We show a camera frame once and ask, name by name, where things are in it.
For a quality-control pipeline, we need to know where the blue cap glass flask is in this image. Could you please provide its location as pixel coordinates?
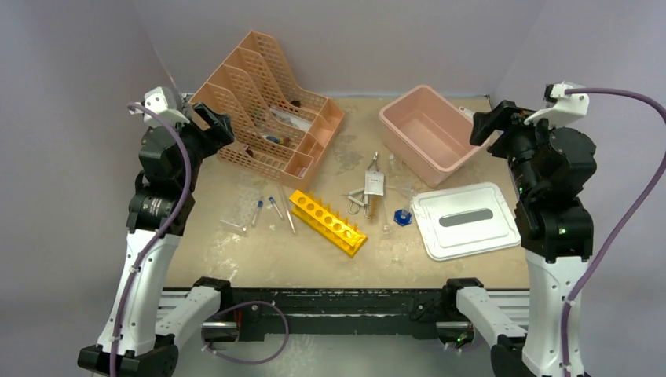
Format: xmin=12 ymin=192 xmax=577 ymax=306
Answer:
xmin=393 ymin=209 xmax=412 ymax=227

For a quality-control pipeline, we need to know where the pink mesh file organizer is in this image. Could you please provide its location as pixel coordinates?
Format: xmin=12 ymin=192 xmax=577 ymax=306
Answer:
xmin=189 ymin=31 xmax=345 ymax=191

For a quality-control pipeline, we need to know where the plastic bag with ruler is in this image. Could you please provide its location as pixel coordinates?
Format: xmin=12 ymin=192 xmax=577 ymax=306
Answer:
xmin=270 ymin=106 xmax=313 ymax=131

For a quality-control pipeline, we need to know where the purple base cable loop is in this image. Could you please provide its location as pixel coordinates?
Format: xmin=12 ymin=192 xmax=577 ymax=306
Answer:
xmin=200 ymin=300 xmax=291 ymax=366

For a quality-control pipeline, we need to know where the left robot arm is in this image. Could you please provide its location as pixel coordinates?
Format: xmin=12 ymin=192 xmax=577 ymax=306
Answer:
xmin=77 ymin=102 xmax=235 ymax=376

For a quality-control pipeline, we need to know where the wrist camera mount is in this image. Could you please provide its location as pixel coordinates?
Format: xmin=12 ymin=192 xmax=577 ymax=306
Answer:
xmin=523 ymin=82 xmax=590 ymax=128
xmin=142 ymin=86 xmax=189 ymax=126

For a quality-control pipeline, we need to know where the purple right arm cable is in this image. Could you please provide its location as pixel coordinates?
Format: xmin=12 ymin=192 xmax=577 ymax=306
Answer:
xmin=559 ymin=87 xmax=666 ymax=377

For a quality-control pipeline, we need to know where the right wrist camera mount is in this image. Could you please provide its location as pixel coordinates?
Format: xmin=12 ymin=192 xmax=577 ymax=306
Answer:
xmin=523 ymin=82 xmax=590 ymax=128

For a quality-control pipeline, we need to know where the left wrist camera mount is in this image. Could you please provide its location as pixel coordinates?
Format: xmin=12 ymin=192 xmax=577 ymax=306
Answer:
xmin=142 ymin=86 xmax=189 ymax=126

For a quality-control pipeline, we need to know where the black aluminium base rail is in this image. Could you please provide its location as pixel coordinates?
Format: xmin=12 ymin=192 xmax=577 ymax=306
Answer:
xmin=156 ymin=278 xmax=532 ymax=345

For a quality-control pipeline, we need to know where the pink plastic bin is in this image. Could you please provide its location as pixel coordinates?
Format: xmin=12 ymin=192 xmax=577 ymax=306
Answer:
xmin=379 ymin=85 xmax=481 ymax=188

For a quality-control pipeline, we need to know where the clear glassware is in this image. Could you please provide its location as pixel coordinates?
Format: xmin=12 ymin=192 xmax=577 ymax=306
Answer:
xmin=386 ymin=153 xmax=415 ymax=200

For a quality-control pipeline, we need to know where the bag of coloured markers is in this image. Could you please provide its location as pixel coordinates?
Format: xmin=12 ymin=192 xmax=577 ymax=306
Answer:
xmin=264 ymin=134 xmax=291 ymax=147

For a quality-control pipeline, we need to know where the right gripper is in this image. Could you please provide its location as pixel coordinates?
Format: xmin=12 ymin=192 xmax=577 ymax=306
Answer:
xmin=470 ymin=100 xmax=565 ymax=196

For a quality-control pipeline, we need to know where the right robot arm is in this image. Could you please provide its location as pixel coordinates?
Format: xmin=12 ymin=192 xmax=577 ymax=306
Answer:
xmin=470 ymin=101 xmax=597 ymax=376

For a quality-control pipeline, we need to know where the white label card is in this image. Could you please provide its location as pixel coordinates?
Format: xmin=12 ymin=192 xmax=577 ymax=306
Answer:
xmin=458 ymin=106 xmax=475 ymax=120

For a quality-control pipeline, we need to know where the yellow test tube rack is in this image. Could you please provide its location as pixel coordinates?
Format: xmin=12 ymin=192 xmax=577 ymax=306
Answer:
xmin=289 ymin=190 xmax=368 ymax=258

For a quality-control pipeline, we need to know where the white bin lid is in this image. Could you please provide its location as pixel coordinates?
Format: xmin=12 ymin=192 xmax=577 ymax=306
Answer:
xmin=411 ymin=182 xmax=521 ymax=262

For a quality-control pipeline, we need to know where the clear plastic tube tray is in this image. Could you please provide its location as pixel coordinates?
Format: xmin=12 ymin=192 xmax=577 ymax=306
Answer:
xmin=220 ymin=184 xmax=261 ymax=236

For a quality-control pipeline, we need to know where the brown test tube brush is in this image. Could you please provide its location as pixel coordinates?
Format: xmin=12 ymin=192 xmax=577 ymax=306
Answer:
xmin=364 ymin=194 xmax=377 ymax=220

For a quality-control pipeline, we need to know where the blue cap test tube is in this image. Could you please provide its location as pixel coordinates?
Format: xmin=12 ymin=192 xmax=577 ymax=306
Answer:
xmin=251 ymin=199 xmax=263 ymax=227
xmin=269 ymin=196 xmax=284 ymax=221

